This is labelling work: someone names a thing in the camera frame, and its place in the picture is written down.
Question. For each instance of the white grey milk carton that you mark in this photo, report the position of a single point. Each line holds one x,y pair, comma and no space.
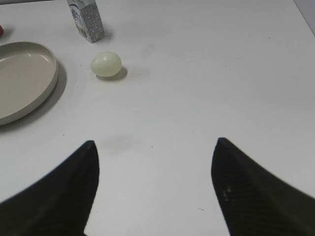
87,18

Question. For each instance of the red object at edge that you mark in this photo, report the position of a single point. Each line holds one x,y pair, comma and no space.
1,31

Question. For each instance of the pale white egg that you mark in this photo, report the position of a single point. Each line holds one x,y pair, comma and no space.
106,64

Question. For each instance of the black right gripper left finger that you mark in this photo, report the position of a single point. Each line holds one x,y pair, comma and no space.
60,203

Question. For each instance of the beige round plate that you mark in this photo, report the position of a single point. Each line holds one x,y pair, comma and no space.
28,75

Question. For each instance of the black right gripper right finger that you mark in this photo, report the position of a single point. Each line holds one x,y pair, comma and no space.
253,201

